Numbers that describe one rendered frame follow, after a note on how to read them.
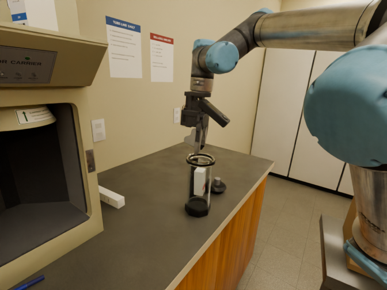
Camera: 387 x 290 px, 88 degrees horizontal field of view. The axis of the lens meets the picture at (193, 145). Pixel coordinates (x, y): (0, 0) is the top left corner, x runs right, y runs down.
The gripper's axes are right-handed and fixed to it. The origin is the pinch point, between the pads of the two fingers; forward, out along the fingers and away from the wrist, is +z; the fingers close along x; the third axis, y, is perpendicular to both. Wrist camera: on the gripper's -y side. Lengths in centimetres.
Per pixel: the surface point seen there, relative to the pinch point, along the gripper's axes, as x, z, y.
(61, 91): 29.4, -18.6, 27.8
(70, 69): 31.2, -23.8, 21.9
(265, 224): -129, 117, -44
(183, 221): 8.1, 26.0, 1.3
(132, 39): -36, -41, 55
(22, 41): 41, -28, 21
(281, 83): -249, -27, -35
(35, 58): 38, -25, 22
